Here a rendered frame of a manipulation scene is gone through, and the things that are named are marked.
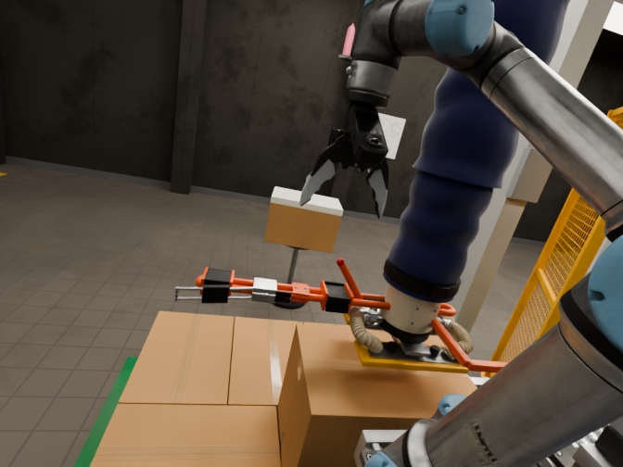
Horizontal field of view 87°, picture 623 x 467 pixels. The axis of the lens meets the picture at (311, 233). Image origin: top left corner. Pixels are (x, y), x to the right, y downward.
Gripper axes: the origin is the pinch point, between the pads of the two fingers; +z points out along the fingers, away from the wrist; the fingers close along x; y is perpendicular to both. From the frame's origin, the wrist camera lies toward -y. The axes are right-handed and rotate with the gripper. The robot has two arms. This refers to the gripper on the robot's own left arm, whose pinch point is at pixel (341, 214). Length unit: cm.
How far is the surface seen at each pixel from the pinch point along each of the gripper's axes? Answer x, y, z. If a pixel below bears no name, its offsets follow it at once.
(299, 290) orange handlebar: -2.9, 29.1, 32.6
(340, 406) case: -17, 11, 58
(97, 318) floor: 105, 171, 152
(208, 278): 23.2, 29.2, 31.7
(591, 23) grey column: -151, 122, -92
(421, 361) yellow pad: -40, 16, 45
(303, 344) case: -10, 37, 58
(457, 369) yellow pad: -51, 14, 45
